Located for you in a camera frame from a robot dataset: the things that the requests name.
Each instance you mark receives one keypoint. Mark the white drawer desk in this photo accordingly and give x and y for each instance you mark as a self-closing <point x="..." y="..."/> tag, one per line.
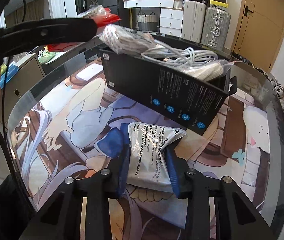
<point x="169" y="13"/>

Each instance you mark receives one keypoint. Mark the red white zip bag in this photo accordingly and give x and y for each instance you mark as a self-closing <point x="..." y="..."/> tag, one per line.
<point x="101" y="16"/>

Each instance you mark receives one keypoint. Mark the black cardboard storage box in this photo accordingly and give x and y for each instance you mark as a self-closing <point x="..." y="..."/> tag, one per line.
<point x="190" y="102"/>

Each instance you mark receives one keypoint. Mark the adidas bag of white laces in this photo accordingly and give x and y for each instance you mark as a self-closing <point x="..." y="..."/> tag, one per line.
<point x="123" y="40"/>

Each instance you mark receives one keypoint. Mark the striped woven basket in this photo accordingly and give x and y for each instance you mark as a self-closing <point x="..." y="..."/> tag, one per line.
<point x="147" y="22"/>

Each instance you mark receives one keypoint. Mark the green white snack packet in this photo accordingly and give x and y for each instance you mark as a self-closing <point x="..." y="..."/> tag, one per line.
<point x="147" y="167"/>

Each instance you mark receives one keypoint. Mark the silver aluminium suitcase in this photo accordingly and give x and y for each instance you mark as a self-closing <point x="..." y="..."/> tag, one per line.
<point x="215" y="28"/>

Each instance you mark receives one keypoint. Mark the bag of white rope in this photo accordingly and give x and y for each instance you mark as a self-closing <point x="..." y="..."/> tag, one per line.
<point x="209" y="71"/>

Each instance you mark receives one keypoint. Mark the wooden door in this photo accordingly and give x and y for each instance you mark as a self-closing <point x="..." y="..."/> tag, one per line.
<point x="259" y="32"/>

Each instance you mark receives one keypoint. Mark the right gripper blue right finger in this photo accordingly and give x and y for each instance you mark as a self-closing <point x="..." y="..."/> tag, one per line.
<point x="171" y="164"/>

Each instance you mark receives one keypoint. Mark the grey side cabinet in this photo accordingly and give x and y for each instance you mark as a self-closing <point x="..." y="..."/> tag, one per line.
<point x="29" y="73"/>

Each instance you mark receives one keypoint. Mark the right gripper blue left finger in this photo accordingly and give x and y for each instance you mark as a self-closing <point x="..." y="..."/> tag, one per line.
<point x="123" y="170"/>

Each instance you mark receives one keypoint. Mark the white hard suitcase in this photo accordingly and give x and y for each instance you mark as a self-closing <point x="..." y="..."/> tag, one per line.
<point x="193" y="20"/>

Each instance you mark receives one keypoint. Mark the anime print desk mat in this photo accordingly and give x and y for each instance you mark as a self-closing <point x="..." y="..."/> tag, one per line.
<point x="98" y="165"/>

